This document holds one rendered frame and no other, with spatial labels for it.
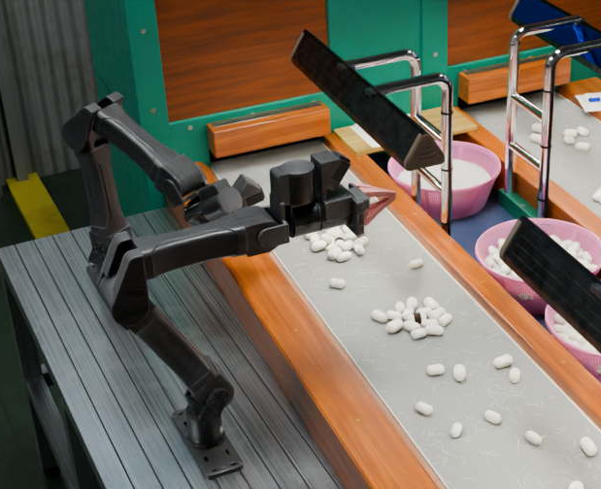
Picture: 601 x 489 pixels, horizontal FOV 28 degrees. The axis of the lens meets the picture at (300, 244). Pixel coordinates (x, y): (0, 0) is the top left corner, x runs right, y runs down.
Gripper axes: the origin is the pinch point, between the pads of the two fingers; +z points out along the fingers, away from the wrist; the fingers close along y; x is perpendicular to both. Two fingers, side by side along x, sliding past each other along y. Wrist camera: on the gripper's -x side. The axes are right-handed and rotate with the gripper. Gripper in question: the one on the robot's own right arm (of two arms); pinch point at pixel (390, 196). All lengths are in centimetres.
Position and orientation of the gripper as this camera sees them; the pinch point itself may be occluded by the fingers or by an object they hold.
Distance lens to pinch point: 212.9
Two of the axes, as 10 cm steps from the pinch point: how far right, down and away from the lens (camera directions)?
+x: 0.4, 8.7, 5.0
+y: -4.1, -4.4, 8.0
